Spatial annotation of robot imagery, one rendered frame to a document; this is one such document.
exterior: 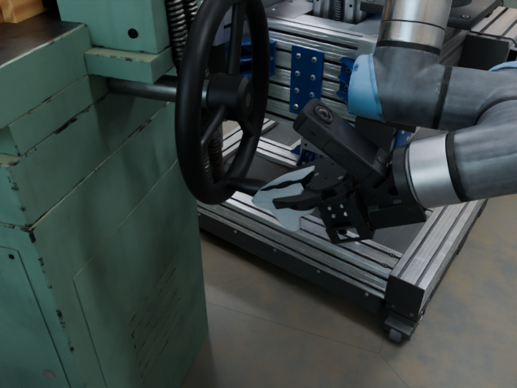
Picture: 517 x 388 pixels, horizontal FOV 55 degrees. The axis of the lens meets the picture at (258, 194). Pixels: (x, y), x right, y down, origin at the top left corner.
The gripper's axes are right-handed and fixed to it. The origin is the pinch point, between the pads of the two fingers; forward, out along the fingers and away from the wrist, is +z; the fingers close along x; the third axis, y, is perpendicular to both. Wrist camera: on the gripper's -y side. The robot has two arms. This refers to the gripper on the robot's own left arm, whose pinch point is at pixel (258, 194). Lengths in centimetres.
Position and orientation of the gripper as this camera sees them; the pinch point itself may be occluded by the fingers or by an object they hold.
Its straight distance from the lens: 64.4
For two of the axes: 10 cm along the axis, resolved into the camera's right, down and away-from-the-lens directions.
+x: 3.6, -5.9, 7.3
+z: -8.1, 1.8, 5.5
